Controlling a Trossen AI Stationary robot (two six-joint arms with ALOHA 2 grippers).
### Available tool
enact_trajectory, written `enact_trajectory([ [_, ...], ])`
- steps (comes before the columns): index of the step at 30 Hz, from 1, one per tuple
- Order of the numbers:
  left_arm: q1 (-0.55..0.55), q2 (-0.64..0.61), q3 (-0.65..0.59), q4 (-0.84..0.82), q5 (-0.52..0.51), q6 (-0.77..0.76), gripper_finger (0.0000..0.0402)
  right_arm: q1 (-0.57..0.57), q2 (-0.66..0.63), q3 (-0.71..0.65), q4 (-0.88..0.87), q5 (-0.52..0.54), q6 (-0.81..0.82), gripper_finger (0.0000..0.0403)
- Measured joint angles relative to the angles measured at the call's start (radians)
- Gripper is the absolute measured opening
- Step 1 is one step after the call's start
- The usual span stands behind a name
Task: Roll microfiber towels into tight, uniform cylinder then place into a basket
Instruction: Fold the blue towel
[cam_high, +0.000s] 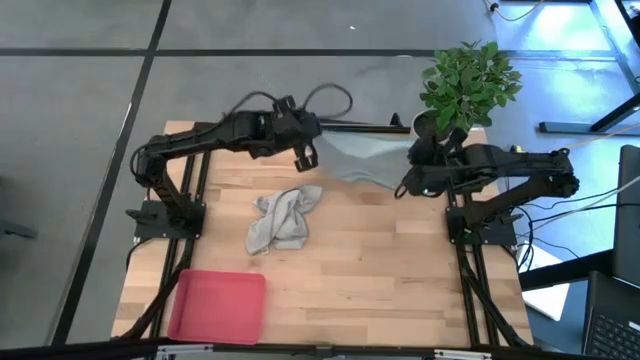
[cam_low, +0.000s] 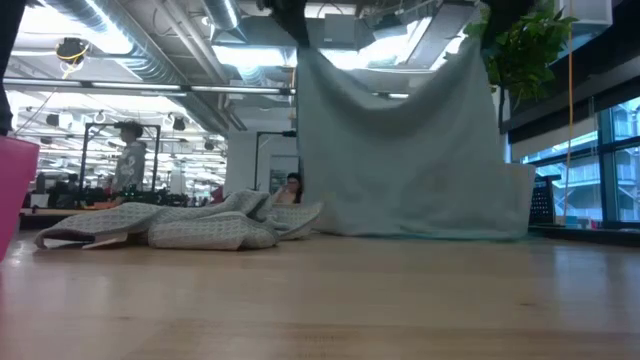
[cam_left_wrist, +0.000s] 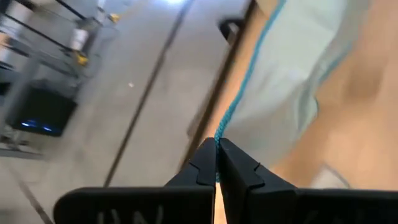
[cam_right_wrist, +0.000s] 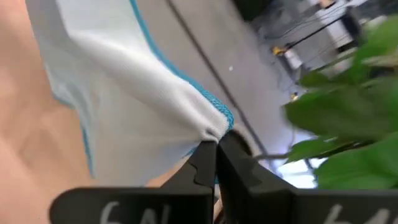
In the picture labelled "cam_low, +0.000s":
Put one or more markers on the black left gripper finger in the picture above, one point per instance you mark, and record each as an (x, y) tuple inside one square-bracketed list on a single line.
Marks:
[(292, 22)]

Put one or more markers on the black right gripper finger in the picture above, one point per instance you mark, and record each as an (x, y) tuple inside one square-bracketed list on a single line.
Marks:
[(502, 17)]

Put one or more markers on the light blue microfiber towel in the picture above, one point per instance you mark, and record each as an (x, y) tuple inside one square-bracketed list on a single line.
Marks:
[(400, 170)]

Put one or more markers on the grey waffle-weave towel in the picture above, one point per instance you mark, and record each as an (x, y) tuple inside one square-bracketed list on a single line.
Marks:
[(210, 230)]

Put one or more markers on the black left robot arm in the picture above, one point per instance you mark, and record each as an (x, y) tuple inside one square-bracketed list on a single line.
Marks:
[(7, 60)]

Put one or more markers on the pink plastic basket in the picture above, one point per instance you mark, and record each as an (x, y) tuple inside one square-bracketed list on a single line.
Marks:
[(17, 190)]

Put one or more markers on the green plant in white pot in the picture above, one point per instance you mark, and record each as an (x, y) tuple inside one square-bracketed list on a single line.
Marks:
[(530, 60)]

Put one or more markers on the seated person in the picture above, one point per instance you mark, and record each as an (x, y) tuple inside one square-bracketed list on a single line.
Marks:
[(292, 190)]

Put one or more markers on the black perforated panel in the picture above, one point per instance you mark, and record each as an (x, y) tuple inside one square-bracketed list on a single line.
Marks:
[(542, 200)]

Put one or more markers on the standing person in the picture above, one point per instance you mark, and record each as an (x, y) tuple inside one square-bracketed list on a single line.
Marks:
[(130, 165)]

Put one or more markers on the black aluminium table frame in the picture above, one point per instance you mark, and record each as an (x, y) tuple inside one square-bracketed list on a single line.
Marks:
[(585, 234)]

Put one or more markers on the black robot station frame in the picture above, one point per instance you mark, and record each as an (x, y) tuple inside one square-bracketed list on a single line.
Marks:
[(84, 160)]

